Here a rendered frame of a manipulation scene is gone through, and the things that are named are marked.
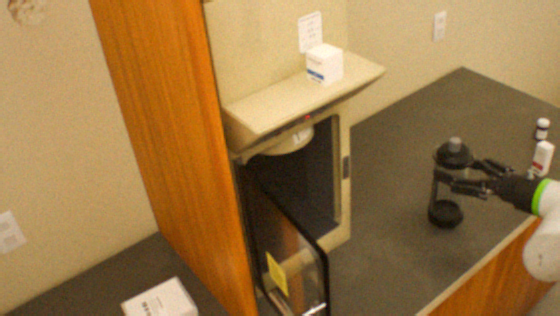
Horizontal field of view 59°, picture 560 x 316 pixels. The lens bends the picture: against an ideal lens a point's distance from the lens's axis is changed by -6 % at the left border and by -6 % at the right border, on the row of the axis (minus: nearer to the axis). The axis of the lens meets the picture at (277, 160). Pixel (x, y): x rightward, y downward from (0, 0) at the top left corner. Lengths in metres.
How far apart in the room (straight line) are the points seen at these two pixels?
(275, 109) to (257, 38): 0.13
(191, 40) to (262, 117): 0.22
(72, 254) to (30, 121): 0.43
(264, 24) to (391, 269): 0.74
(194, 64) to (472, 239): 0.97
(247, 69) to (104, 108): 0.50
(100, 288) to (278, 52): 0.83
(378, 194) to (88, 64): 0.91
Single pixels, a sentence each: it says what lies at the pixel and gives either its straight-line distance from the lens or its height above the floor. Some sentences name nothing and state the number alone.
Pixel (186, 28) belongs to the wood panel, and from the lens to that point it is 0.78.
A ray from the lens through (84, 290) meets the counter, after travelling 1.52.
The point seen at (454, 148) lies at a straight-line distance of 1.38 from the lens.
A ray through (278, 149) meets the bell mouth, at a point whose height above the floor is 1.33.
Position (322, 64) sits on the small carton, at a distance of 0.98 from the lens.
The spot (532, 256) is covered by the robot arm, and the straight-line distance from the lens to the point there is 1.18.
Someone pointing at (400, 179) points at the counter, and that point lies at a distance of 1.67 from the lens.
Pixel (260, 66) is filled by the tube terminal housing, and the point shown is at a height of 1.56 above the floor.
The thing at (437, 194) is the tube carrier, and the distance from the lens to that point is 1.45.
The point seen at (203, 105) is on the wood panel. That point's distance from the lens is 0.84.
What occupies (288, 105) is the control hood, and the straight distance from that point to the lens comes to 0.95.
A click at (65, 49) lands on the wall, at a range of 1.28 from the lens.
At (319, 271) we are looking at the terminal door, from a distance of 0.86.
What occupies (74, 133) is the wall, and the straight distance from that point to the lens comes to 1.37.
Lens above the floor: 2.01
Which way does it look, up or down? 37 degrees down
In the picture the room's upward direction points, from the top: 7 degrees counter-clockwise
